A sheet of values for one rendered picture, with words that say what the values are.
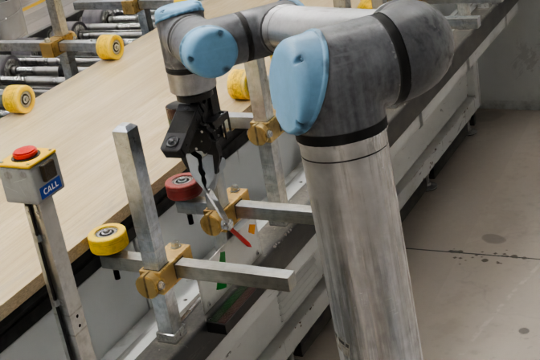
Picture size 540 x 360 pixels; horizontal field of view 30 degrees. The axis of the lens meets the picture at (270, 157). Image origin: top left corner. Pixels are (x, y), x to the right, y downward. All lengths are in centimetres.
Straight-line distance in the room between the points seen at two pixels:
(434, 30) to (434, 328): 207
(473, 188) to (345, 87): 292
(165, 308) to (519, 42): 297
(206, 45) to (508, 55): 310
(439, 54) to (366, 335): 37
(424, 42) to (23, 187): 73
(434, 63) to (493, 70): 351
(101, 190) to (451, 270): 159
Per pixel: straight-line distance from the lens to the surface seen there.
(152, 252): 196
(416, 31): 123
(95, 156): 250
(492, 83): 478
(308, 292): 316
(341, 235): 125
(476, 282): 346
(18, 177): 165
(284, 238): 237
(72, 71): 345
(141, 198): 190
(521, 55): 470
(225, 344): 228
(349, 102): 119
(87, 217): 218
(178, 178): 224
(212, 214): 214
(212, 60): 173
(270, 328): 295
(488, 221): 383
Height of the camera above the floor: 179
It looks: 23 degrees down
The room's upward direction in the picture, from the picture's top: 10 degrees counter-clockwise
